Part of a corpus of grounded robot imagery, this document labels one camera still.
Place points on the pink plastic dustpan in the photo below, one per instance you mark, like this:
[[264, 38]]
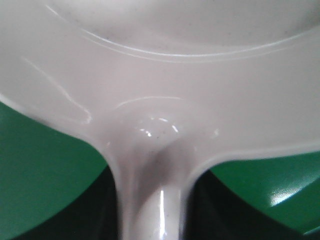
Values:
[[166, 89]]

